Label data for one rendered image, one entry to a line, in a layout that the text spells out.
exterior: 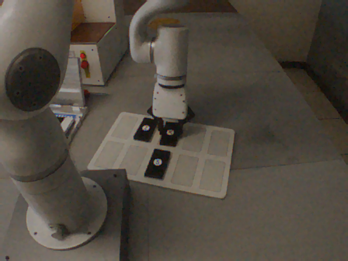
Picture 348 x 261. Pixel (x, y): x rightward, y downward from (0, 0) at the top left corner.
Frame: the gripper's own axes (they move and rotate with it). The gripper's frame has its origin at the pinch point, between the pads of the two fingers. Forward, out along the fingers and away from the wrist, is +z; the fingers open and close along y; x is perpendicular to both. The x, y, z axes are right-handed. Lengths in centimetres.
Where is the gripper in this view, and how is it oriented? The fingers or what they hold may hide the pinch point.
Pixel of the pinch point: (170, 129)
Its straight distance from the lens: 82.7
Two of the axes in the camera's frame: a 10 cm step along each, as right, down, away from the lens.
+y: 9.9, 1.2, -1.3
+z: -0.4, 8.6, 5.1
